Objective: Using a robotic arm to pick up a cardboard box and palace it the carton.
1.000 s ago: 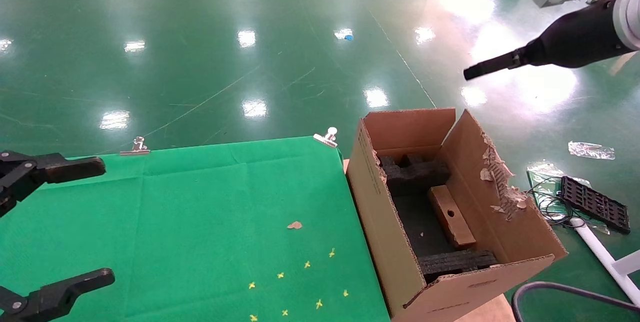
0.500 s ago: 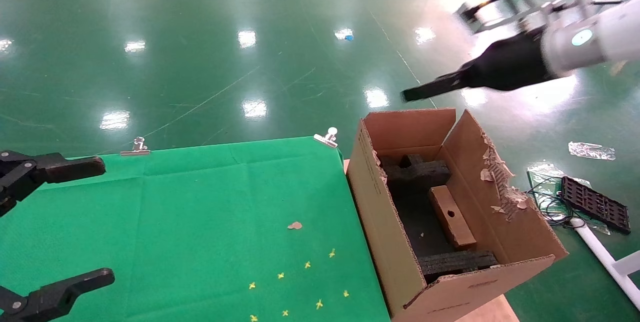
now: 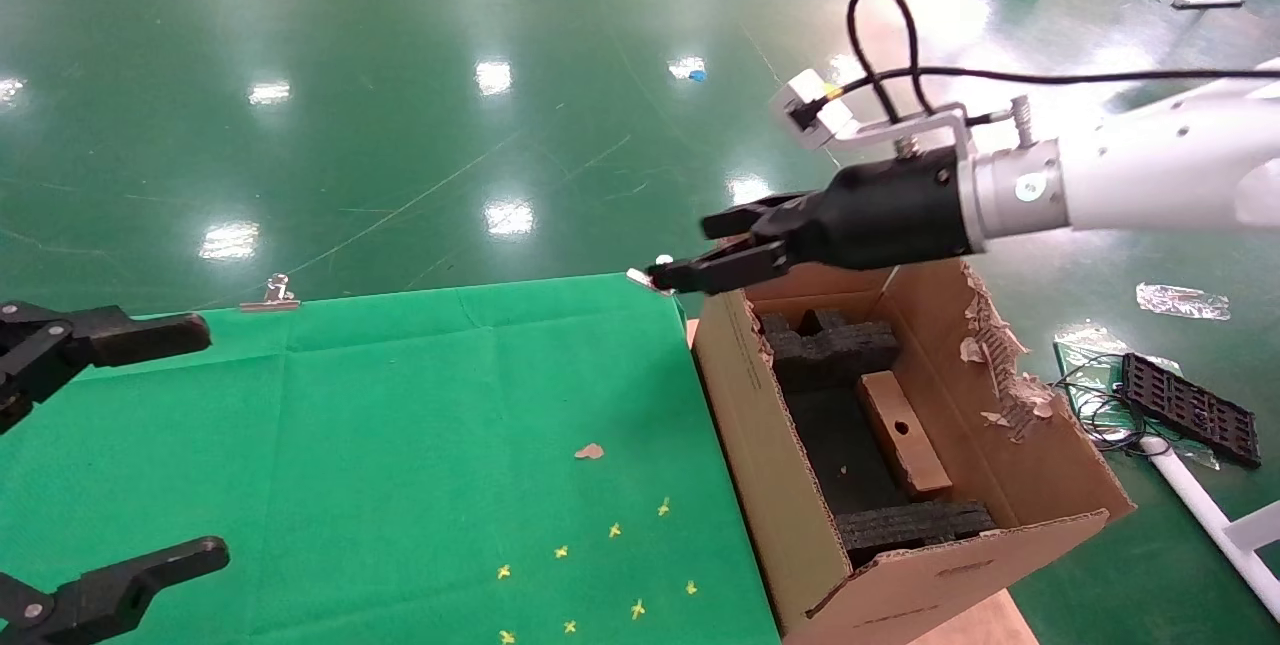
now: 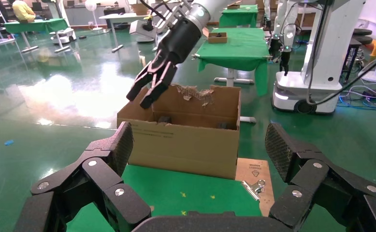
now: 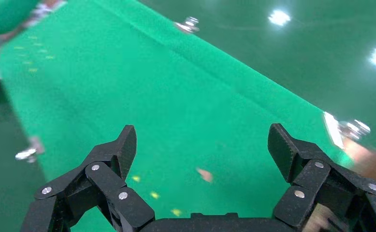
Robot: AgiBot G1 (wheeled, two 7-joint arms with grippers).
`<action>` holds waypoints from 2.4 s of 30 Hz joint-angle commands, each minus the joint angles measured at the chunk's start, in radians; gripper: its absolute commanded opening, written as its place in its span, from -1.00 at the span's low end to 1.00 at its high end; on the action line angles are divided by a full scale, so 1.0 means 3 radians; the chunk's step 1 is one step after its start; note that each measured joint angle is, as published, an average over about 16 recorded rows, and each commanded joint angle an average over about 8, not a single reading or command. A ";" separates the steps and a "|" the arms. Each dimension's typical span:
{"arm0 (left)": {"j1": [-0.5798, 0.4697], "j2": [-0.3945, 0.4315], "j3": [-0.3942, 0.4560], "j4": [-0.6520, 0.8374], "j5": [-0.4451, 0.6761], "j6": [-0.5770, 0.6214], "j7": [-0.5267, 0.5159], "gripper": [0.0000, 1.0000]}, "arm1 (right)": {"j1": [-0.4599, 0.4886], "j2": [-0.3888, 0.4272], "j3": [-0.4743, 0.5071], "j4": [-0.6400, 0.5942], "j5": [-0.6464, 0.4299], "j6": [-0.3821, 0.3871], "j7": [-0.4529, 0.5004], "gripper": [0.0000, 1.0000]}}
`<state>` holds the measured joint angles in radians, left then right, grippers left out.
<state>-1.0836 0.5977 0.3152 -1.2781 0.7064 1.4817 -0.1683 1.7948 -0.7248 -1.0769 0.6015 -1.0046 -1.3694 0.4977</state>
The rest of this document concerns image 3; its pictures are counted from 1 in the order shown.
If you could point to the black perforated plastic tray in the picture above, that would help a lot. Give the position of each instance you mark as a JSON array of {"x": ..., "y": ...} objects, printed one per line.
[{"x": 1190, "y": 410}]

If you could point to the small cardboard box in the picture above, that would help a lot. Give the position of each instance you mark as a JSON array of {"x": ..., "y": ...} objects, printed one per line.
[{"x": 905, "y": 435}]

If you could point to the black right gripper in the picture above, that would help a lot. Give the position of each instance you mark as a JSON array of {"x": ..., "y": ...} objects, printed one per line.
[{"x": 890, "y": 215}]

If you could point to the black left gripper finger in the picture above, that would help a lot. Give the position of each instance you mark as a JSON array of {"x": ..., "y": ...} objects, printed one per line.
[
  {"x": 150, "y": 335},
  {"x": 150, "y": 570}
]

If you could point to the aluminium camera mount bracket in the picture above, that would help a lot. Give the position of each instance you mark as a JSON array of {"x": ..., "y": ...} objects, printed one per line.
[{"x": 930, "y": 120}]

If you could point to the small brown paper scrap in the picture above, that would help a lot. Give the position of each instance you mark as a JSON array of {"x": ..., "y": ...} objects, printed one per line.
[{"x": 589, "y": 451}]

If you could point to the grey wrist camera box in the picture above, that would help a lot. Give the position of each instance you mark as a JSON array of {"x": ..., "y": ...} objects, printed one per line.
[{"x": 805, "y": 110}]

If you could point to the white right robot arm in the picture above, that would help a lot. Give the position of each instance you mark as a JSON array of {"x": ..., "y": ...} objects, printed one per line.
[{"x": 1150, "y": 175}]

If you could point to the silver metal binder clip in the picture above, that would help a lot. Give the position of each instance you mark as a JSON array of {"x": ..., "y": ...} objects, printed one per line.
[
  {"x": 272, "y": 295},
  {"x": 662, "y": 261}
]

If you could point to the white metal frame leg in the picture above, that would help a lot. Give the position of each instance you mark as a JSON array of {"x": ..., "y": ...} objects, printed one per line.
[{"x": 1200, "y": 505}]

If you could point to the white bar floor object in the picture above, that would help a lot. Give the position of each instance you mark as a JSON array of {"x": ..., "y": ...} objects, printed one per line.
[{"x": 1210, "y": 1}]

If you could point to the crumpled clear plastic wrap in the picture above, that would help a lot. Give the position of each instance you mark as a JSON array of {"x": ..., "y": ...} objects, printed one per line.
[{"x": 1180, "y": 300}]

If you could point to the green table cloth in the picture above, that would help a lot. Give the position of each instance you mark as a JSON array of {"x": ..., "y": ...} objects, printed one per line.
[{"x": 350, "y": 445}]

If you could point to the large open brown carton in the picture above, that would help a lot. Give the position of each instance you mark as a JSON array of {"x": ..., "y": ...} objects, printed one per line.
[{"x": 760, "y": 485}]

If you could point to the clear greenish plastic bag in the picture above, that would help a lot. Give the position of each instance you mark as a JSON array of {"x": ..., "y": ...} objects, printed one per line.
[{"x": 1085, "y": 345}]

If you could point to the black foam bottom liner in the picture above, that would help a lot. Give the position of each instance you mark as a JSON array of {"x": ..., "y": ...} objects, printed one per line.
[{"x": 830, "y": 455}]

